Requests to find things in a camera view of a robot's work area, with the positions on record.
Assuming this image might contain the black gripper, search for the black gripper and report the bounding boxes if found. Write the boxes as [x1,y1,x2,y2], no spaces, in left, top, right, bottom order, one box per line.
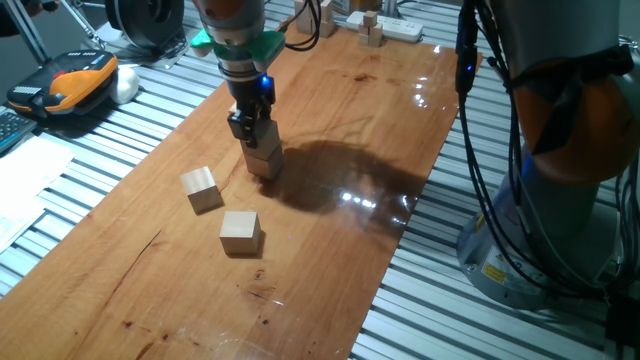
[225,72,277,150]

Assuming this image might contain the white computer mouse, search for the white computer mouse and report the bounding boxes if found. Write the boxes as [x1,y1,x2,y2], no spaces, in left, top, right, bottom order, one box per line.
[108,65,141,105]

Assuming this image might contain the black round spool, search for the black round spool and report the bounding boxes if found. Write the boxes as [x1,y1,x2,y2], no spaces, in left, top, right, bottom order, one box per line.
[102,0,186,51]

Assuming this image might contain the small stacked wood pieces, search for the small stacked wood pieces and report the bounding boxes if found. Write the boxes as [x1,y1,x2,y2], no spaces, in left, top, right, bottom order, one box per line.
[357,9,385,49]

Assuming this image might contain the white power strip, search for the white power strip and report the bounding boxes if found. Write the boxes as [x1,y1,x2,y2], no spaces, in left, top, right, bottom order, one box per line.
[345,10,425,45]

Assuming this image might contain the orange and black teach pendant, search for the orange and black teach pendant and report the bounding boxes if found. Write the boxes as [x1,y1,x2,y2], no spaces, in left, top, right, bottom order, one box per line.
[5,48,120,119]

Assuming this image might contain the glossy brown wooden board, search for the glossy brown wooden board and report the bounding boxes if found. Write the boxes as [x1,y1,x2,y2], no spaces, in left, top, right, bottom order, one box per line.
[0,17,484,360]

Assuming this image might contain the white paper sheets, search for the white paper sheets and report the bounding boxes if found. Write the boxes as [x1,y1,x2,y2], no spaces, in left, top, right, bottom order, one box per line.
[0,134,76,254]

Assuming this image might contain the black computer keyboard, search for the black computer keyboard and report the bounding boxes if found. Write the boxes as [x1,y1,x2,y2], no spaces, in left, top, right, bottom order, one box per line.
[0,104,39,154]

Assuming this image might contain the grey metal strut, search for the grey metal strut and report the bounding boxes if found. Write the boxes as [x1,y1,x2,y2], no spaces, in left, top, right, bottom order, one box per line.
[2,0,51,65]

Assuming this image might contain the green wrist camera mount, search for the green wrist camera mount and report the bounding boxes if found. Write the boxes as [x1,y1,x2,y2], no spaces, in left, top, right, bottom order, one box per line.
[189,28,287,72]

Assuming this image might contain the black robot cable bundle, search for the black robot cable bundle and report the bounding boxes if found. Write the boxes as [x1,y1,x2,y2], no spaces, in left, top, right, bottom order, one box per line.
[284,0,640,301]

